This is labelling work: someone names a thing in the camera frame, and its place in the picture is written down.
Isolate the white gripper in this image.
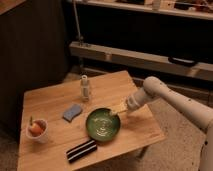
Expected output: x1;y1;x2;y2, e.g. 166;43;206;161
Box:
110;88;154;116

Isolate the green ceramic bowl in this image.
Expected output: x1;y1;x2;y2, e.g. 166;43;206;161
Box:
85;108;121;142

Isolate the black white striped cloth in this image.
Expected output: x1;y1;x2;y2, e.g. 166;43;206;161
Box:
66;140;97;163

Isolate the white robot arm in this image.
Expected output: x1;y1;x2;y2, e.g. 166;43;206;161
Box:
110;76;213;171

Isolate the blue sponge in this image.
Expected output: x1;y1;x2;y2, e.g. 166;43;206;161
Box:
63;104;82;122

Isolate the wooden table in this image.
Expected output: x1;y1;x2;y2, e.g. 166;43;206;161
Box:
17;71;165;171

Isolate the metal pole stand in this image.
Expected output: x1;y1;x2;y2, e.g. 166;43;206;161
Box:
72;0;86;74

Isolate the white cup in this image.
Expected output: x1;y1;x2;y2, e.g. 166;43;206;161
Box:
26;119;48;143

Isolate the long grey case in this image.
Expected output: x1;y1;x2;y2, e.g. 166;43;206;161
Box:
69;41;213;81

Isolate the wooden shelf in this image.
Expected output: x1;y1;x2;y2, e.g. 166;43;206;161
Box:
67;0;213;21

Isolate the black case handle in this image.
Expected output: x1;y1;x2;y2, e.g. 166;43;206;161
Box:
168;57;198;67

